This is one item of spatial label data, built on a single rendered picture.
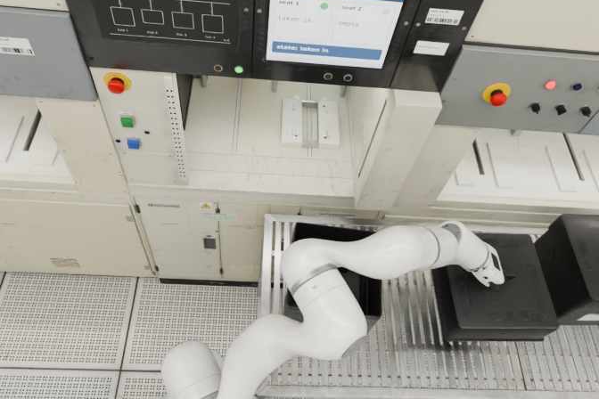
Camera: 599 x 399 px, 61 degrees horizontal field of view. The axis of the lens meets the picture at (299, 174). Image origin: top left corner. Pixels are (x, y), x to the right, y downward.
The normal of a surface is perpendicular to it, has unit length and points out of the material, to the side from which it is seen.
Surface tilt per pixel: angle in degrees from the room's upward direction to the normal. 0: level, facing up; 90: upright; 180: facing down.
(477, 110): 90
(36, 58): 90
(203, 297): 0
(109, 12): 90
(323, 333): 46
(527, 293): 1
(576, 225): 0
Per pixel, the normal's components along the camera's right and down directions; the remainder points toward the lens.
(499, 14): 0.00, 0.83
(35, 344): 0.11, -0.55
